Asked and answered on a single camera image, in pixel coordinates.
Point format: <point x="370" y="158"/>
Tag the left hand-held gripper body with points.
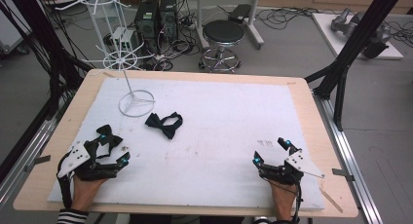
<point x="78" y="156"/>

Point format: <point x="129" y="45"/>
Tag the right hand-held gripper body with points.
<point x="297" y="162"/>

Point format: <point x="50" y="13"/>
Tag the person's left hand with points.
<point x="83" y="193"/>

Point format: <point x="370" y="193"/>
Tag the person's right hand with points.
<point x="284" y="199"/>

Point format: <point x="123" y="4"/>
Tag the wooden table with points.
<point x="311" y="120"/>

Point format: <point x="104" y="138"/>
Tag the metal table clamp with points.
<point x="37" y="162"/>
<point x="342" y="174"/>

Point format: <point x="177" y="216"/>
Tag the wooden stick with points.
<point x="331" y="200"/>

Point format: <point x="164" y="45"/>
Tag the white foam mat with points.
<point x="211" y="136"/>

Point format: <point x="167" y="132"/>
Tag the white box device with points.
<point x="125" y="38"/>

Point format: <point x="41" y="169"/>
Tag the white floor platform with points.
<point x="328" y="32"/>

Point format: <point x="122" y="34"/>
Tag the large black computer tower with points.
<point x="146" y="26"/>

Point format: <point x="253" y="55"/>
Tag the black round stool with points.
<point x="223" y="31"/>

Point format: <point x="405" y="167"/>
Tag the grey robot part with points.
<point x="344" y="24"/>

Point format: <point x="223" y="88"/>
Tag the small black computer tower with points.
<point x="168" y="18"/>

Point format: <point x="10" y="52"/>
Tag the black flat box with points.
<point x="239" y="13"/>

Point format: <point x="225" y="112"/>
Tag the aluminium rail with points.
<point x="29" y="149"/>
<point x="354" y="168"/>

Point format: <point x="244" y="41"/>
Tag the black frame strut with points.
<point x="357" y="42"/>

